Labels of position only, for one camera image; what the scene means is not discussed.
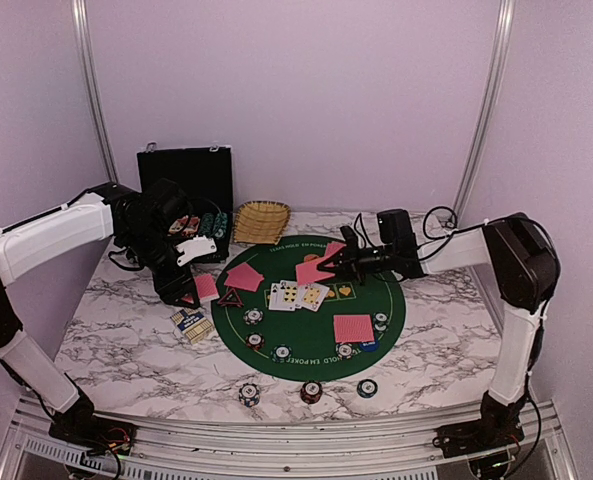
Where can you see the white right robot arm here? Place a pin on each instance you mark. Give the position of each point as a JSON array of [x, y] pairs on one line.
[[524, 262]]

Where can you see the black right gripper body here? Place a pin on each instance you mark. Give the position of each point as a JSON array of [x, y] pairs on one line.
[[362, 263]]

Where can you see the red black chip stack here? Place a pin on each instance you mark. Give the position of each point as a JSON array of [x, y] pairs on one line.
[[311, 392]]

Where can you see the blue texas holdem card box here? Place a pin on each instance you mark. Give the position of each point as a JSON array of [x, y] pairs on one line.
[[192, 324]]

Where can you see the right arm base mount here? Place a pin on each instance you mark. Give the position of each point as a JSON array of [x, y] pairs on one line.
[[475, 437]]

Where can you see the teal chip row in case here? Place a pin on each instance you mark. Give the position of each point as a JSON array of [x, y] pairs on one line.
[[220, 225]]

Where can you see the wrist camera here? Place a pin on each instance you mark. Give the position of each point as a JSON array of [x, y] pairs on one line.
[[350, 238], [195, 247]]

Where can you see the face up spade card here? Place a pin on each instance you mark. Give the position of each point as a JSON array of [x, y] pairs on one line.
[[287, 295]]

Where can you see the left aluminium frame post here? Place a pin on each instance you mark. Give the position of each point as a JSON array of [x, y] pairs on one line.
[[86, 59]]

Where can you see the round green poker mat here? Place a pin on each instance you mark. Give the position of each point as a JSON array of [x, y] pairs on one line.
[[310, 335]]

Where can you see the blue beige chip stack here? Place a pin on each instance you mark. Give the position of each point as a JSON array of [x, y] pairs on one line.
[[249, 394]]

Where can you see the green teal chip stack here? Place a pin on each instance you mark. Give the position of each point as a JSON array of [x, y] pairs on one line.
[[367, 388]]

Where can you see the red playing card deck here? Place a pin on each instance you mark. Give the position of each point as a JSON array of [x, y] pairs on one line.
[[206, 287]]

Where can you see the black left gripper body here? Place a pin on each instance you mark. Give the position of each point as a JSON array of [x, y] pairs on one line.
[[168, 286]]

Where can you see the aluminium frame post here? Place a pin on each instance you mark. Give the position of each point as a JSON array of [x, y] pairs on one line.
[[86, 59], [491, 92]]

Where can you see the blue small blind button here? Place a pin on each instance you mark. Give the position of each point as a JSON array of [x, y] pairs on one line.
[[369, 346]]

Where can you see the front aluminium rail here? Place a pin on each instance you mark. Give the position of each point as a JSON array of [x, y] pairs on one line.
[[389, 447]]

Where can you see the dealt cards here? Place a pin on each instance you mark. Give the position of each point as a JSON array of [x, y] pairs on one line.
[[333, 248], [244, 277], [353, 328]]

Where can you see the right aluminium frame post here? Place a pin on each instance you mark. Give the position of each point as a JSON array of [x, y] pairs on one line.
[[491, 92]]

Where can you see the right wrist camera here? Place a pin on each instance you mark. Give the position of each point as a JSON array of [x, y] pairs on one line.
[[350, 238]]

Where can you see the black poker chip case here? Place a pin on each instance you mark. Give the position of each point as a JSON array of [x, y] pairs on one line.
[[205, 174]]

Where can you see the woven bamboo tray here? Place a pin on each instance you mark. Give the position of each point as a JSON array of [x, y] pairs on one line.
[[261, 222]]

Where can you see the face down community card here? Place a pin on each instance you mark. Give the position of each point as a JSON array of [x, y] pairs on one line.
[[308, 272]]

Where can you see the card deck in case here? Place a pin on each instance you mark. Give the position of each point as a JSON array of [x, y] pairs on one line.
[[185, 226]]

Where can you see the triangular all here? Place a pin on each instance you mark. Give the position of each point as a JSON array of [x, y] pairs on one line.
[[231, 298]]

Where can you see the green chip row in case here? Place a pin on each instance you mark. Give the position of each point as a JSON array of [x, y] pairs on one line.
[[206, 226]]

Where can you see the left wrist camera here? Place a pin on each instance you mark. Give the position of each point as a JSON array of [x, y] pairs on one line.
[[195, 247]]

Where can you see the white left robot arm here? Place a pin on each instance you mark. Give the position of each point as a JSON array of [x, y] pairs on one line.
[[138, 222]]

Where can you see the face up ace card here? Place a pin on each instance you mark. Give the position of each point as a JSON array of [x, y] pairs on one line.
[[275, 302]]

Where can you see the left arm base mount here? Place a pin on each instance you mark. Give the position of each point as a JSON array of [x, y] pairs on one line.
[[98, 435]]

